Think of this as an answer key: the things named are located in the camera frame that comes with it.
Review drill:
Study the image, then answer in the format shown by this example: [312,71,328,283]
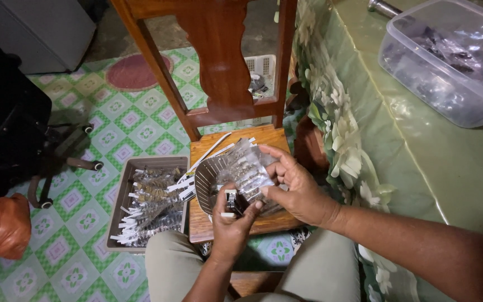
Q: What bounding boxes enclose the person's right hand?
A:
[258,145,343,230]

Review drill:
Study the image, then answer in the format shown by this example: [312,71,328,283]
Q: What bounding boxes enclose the person's left hand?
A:
[210,183,266,264]

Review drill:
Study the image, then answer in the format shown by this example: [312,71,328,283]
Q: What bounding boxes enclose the black silver stapler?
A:
[224,189,250,217]

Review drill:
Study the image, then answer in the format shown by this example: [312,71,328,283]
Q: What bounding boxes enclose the bundle of clear packets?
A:
[216,138,285,212]

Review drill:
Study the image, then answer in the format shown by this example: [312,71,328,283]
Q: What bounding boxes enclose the black white patterned slipper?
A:
[288,228,312,253]

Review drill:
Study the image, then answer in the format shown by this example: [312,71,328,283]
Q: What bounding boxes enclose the wooden stool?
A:
[228,271,285,299]

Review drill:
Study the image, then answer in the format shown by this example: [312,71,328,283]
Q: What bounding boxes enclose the brown perforated plastic basket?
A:
[194,157,286,220]

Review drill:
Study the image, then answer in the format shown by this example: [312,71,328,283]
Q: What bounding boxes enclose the person's beige trousers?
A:
[145,228,362,302]

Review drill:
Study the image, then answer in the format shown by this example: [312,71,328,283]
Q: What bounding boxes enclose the white paper header strips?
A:
[167,132,258,202]

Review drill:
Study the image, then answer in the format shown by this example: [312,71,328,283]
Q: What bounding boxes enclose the heap of white-topped clear packets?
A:
[109,166,188,248]

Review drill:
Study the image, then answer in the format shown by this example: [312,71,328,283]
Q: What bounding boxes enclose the green floral plastic tablecloth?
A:
[291,0,483,302]

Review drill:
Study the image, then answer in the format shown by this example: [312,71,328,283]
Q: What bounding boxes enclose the grey plastic tray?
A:
[105,156,190,255]

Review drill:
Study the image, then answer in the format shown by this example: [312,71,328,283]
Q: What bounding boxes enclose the white slotted plastic basket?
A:
[243,54,277,100]

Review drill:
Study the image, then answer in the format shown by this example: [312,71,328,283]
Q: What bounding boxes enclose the brown wooden chair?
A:
[111,0,306,245]

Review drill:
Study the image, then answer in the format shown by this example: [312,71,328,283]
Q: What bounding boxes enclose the red oval floor mat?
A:
[105,53,174,92]

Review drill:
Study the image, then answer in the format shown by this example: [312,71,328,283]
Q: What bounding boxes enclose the clear plastic storage container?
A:
[378,0,483,129]

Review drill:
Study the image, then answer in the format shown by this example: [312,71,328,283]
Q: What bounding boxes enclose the silver metal rod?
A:
[367,0,404,20]

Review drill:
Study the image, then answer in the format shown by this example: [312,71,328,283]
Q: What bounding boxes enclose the orange plastic bag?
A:
[0,193,32,261]

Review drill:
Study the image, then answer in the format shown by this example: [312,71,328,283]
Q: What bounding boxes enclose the black wheeled office chair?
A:
[0,15,105,210]

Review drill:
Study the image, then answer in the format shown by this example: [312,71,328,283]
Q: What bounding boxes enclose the grey cabinet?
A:
[0,0,97,76]

